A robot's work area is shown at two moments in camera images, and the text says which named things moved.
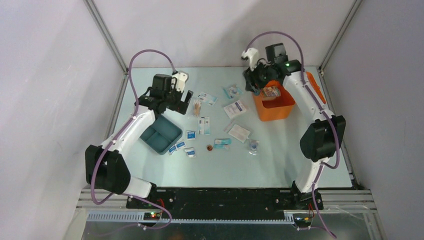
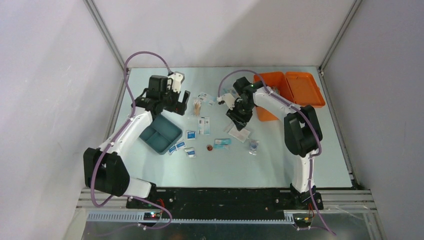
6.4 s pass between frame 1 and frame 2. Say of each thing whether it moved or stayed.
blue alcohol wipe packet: stayed
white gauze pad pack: stayed
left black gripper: stayed
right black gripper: moved
